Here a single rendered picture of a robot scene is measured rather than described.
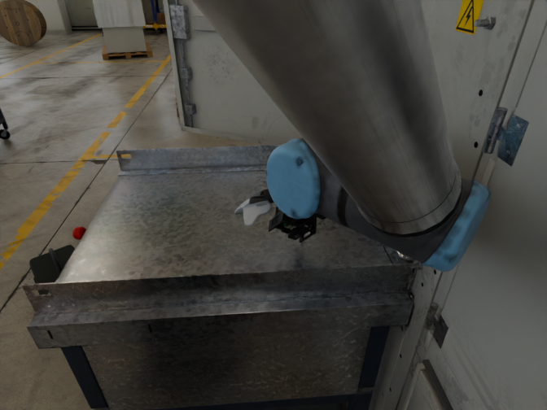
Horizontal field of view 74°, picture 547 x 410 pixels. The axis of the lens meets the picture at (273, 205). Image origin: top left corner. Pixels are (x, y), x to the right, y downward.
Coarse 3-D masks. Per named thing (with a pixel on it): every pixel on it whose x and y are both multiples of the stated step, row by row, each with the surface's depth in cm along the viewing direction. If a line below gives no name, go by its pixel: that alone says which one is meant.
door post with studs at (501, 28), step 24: (504, 0) 41; (528, 0) 37; (480, 24) 43; (504, 24) 41; (480, 48) 46; (504, 48) 41; (480, 72) 46; (504, 72) 41; (480, 96) 45; (480, 120) 46; (456, 144) 52; (480, 144) 46; (432, 288) 60; (408, 336) 70; (408, 360) 70; (384, 408) 85
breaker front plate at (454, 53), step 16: (432, 0) 64; (448, 0) 59; (432, 16) 64; (448, 16) 59; (480, 16) 51; (432, 32) 64; (448, 32) 59; (480, 32) 51; (432, 48) 64; (448, 48) 60; (464, 48) 55; (448, 64) 60; (464, 64) 55; (448, 80) 60; (464, 80) 56; (448, 96) 60; (464, 96) 56; (448, 112) 60; (448, 128) 61
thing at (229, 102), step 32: (192, 32) 122; (192, 64) 128; (224, 64) 123; (192, 96) 135; (224, 96) 129; (256, 96) 124; (192, 128) 139; (224, 128) 136; (256, 128) 130; (288, 128) 125
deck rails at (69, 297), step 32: (128, 160) 109; (160, 160) 110; (192, 160) 111; (224, 160) 112; (256, 160) 113; (32, 288) 61; (64, 288) 62; (96, 288) 62; (128, 288) 63; (160, 288) 64; (192, 288) 64; (224, 288) 65; (256, 288) 65; (288, 288) 66; (320, 288) 67; (352, 288) 67; (384, 288) 68
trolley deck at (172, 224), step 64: (128, 192) 100; (192, 192) 100; (256, 192) 100; (128, 256) 77; (192, 256) 77; (256, 256) 77; (320, 256) 77; (384, 256) 77; (64, 320) 63; (128, 320) 63; (192, 320) 64; (256, 320) 65; (320, 320) 67; (384, 320) 68
